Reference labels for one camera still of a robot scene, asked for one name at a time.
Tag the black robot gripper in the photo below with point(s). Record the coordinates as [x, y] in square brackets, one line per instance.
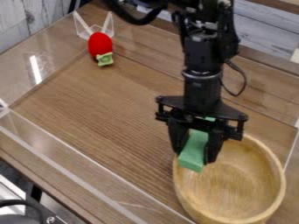
[199, 110]

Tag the green rectangular block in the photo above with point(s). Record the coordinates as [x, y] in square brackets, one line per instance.
[191, 157]

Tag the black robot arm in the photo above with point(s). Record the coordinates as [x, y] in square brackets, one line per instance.
[205, 26]

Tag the brown wooden bowl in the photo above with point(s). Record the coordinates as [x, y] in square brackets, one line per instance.
[239, 190]

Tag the red toy strawberry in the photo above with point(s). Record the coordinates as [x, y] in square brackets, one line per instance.
[100, 48]

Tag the clear acrylic tray enclosure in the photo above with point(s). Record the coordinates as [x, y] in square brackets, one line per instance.
[77, 127]

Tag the black metal table frame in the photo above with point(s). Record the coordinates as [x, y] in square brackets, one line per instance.
[37, 211]

